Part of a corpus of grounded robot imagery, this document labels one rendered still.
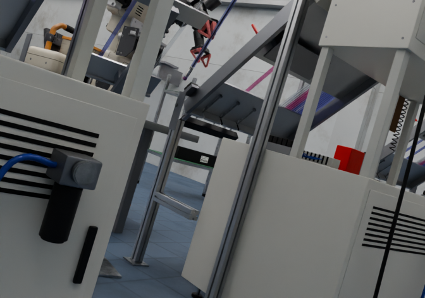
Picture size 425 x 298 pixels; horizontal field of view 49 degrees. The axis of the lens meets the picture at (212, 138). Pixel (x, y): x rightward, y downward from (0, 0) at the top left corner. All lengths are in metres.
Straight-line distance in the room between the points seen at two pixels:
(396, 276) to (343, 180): 0.41
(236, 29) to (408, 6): 5.47
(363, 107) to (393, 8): 3.95
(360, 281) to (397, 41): 0.71
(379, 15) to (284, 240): 0.75
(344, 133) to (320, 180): 3.98
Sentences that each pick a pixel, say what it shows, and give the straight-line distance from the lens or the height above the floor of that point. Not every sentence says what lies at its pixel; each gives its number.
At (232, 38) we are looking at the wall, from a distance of 6.84.
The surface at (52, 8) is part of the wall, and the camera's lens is 10.42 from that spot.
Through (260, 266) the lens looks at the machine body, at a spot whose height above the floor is 0.25.
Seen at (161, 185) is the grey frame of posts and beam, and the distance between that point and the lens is 2.01.
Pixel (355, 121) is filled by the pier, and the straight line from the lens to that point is 5.42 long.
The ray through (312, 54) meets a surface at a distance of 1.94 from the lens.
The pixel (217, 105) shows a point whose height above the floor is 0.75.
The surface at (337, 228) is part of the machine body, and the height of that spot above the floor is 0.46.
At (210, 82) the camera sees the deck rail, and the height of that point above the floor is 0.82.
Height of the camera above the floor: 0.59
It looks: level
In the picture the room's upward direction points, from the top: 17 degrees clockwise
